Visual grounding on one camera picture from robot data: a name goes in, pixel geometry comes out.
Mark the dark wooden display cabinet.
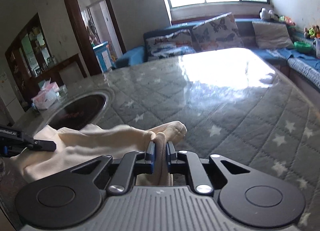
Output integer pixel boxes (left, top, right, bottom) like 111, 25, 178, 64
5, 14, 87, 111

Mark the blue corner sofa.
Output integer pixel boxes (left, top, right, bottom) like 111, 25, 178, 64
113, 18, 319, 88

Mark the butterfly pillow right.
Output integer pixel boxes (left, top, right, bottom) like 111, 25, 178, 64
192, 13, 244, 51

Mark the clear plastic storage box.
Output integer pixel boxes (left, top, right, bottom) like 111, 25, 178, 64
313, 38, 320, 59

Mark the cream sweatshirt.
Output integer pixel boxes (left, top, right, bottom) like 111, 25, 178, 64
11, 121, 187, 186

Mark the butterfly pillow left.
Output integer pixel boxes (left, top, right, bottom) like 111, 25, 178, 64
145, 29, 196, 61

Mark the beige grey cushion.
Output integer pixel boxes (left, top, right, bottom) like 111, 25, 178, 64
252, 21, 294, 49

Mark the grey quilted star table cover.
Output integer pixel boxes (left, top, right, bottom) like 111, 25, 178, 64
15, 48, 319, 230

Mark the butterfly pillow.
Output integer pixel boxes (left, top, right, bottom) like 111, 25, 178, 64
192, 13, 244, 51
145, 29, 196, 61

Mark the pink white tissue pack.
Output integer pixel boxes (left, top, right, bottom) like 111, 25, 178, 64
31, 80, 60, 110

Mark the green plastic toy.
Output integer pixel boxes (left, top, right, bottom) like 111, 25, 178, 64
294, 41, 313, 54

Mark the white refrigerator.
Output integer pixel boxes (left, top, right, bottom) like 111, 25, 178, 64
0, 70, 24, 125

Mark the black white plush toy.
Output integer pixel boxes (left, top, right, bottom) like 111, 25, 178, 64
259, 8, 279, 21

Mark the blue white toy cabinet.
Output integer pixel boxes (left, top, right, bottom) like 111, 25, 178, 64
93, 41, 113, 73

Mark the round black induction cooktop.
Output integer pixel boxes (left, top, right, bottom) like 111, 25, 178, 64
39, 89, 114, 130

